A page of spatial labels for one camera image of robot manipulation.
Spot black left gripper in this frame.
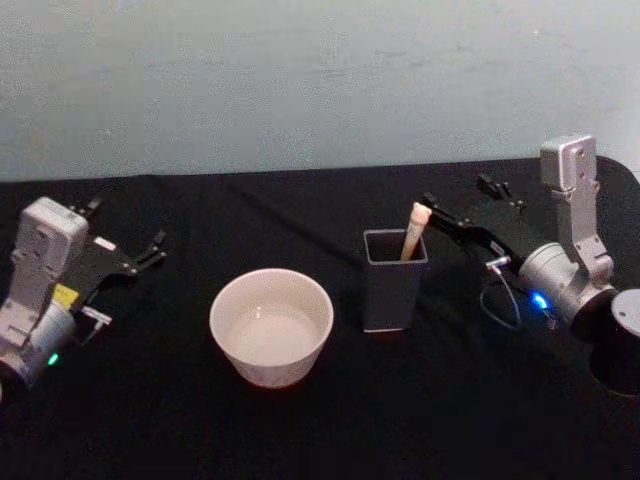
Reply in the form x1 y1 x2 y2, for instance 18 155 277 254
68 196 169 317

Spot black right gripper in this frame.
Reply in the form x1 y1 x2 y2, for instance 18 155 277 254
421 172 539 275

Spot cream wooden stick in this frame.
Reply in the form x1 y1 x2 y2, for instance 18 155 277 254
399 201 433 263

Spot grey square holder cup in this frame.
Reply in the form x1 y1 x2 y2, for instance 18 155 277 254
362 228 430 334

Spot white ceramic bowl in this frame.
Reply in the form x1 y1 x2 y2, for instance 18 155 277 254
208 267 335 390

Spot black table cloth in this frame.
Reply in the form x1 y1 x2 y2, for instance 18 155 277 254
0 155 640 480

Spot thin dark cable silver plug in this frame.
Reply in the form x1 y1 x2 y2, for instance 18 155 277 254
478 254 525 332
74 305 114 347

